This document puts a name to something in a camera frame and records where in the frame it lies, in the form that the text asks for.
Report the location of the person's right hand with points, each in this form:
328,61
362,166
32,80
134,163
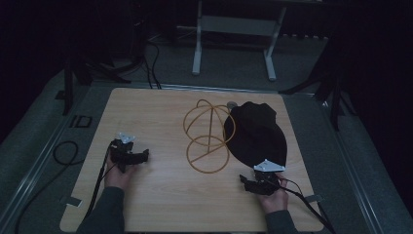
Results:
276,195

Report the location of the person's left hand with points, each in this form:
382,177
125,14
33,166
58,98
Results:
120,175

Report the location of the black bucket hat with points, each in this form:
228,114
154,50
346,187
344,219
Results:
256,133

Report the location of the black tripod stand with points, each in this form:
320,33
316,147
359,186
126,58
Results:
94,70
324,87

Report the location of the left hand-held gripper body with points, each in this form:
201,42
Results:
121,150

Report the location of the white metal table frame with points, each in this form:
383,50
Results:
237,35

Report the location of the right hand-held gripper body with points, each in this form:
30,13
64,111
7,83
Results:
264,178

